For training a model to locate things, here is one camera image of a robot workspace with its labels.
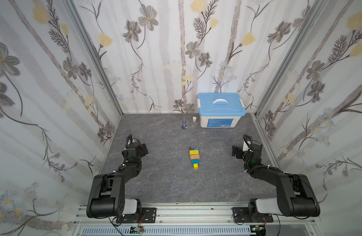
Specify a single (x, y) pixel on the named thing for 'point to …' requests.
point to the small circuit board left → (136, 229)
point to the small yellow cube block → (196, 165)
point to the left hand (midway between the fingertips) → (136, 145)
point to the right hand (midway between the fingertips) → (244, 144)
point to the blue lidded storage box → (220, 109)
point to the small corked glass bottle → (194, 126)
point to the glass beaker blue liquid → (184, 122)
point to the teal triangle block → (197, 148)
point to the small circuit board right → (259, 229)
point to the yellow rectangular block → (194, 152)
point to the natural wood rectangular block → (195, 157)
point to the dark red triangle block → (191, 149)
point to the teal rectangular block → (195, 161)
